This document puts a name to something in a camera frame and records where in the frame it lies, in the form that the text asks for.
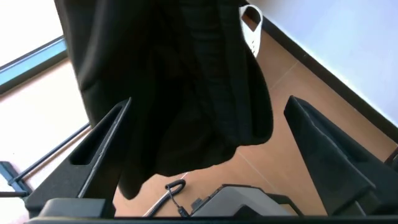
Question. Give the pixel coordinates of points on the white laundry basket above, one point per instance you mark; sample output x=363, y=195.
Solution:
x=255, y=43

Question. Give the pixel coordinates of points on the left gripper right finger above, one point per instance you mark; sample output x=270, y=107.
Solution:
x=339, y=174

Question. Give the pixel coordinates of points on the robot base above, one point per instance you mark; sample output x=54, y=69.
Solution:
x=236, y=202

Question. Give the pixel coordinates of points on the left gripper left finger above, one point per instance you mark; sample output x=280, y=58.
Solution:
x=104, y=175

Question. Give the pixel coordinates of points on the window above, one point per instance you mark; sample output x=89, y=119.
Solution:
x=28, y=65

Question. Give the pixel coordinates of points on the black clothes rack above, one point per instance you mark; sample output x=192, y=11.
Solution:
x=11, y=175

